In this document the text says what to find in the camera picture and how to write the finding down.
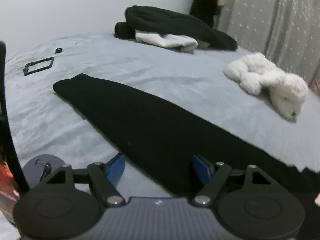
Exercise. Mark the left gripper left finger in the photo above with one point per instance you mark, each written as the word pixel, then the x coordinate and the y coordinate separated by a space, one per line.
pixel 102 179

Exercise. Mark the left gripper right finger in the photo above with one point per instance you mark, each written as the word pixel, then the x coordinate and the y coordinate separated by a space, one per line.
pixel 215 178

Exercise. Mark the cream and black sweatshirt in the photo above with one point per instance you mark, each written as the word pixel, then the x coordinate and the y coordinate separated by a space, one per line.
pixel 162 138

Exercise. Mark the smartphone with lit screen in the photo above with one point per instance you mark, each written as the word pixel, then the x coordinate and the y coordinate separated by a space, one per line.
pixel 13 181

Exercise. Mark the white plush dog toy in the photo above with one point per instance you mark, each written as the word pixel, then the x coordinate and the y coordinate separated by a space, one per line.
pixel 255 73

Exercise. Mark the pink folded quilt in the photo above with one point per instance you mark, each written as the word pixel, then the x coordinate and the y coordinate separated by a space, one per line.
pixel 316 85

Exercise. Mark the black and white garment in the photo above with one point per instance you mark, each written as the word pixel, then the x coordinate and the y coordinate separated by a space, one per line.
pixel 161 21

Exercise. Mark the grey dotted curtain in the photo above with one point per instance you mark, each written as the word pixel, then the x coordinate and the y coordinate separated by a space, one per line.
pixel 285 31

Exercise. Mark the black hanging coat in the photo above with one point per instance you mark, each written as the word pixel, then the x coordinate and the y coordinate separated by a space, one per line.
pixel 205 10

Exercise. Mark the black rectangular frame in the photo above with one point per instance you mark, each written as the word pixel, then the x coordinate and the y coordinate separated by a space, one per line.
pixel 38 66

